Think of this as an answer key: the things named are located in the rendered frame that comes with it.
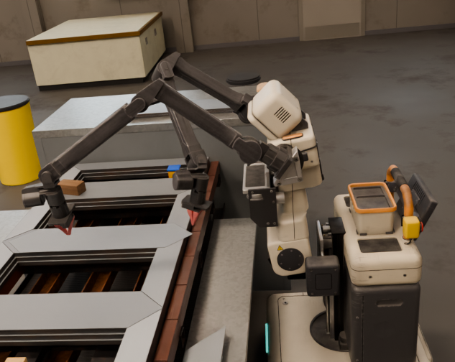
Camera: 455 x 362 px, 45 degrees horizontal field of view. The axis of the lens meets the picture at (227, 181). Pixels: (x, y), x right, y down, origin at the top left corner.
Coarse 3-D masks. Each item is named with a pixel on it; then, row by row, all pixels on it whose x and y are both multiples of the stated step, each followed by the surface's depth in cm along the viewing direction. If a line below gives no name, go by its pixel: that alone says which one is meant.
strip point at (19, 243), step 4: (32, 232) 222; (36, 232) 222; (20, 236) 220; (24, 236) 220; (28, 236) 219; (32, 236) 219; (12, 240) 218; (16, 240) 218; (20, 240) 217; (24, 240) 217; (28, 240) 217; (12, 244) 215; (16, 244) 214; (20, 244) 214; (24, 244) 214; (16, 248) 212; (20, 248) 211; (20, 252) 208
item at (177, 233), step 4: (172, 228) 214; (176, 228) 213; (180, 228) 213; (172, 232) 211; (176, 232) 211; (180, 232) 211; (184, 232) 210; (172, 236) 208; (176, 236) 208; (180, 236) 208; (168, 240) 206; (172, 240) 206; (176, 240) 205; (168, 244) 203
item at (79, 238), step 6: (78, 228) 221; (84, 228) 221; (90, 228) 220; (72, 234) 218; (78, 234) 217; (84, 234) 217; (90, 234) 216; (72, 240) 213; (78, 240) 213; (84, 240) 212; (66, 246) 209; (72, 246) 209; (78, 246) 208
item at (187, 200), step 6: (192, 192) 198; (198, 192) 197; (204, 192) 199; (186, 198) 202; (192, 198) 199; (198, 198) 198; (204, 198) 200; (192, 204) 199; (198, 204) 199; (204, 204) 200; (210, 204) 201
